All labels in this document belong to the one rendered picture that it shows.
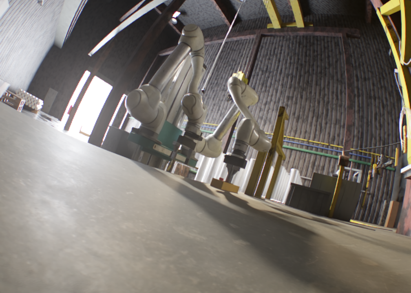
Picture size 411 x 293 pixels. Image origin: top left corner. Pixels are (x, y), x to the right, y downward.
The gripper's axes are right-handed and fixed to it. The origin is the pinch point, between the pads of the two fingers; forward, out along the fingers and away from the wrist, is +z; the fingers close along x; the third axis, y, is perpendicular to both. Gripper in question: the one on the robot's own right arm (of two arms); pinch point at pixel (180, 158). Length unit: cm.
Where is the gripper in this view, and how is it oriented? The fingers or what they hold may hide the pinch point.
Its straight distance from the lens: 109.0
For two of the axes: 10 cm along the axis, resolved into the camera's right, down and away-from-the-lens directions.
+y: -7.9, -1.8, 5.9
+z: -3.4, 9.2, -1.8
